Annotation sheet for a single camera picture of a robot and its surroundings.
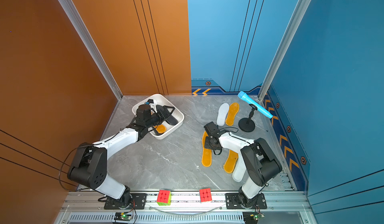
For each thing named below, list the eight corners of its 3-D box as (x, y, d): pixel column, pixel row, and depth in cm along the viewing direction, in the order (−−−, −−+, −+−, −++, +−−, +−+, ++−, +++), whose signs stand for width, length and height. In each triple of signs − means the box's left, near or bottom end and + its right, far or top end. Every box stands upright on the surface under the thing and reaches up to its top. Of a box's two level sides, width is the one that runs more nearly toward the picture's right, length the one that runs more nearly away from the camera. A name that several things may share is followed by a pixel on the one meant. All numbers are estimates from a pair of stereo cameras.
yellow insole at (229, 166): (221, 170, 85) (222, 169, 84) (229, 150, 93) (229, 149, 91) (231, 175, 84) (232, 174, 82) (238, 154, 91) (239, 153, 90)
